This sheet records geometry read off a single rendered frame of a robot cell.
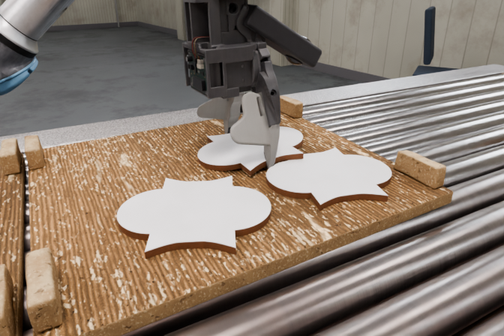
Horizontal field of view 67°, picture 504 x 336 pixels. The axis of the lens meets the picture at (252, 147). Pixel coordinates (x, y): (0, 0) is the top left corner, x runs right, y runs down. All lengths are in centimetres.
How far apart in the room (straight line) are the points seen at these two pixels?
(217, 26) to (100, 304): 29
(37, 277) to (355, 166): 34
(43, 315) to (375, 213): 29
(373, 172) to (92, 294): 31
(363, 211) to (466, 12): 392
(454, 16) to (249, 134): 396
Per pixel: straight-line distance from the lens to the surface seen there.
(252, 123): 43
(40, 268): 32
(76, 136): 69
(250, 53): 43
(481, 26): 420
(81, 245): 37
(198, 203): 39
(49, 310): 30
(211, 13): 43
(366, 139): 64
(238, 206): 38
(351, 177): 44
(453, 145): 65
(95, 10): 1141
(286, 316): 31
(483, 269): 40
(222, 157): 47
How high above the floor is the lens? 115
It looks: 24 degrees down
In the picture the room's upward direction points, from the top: straight up
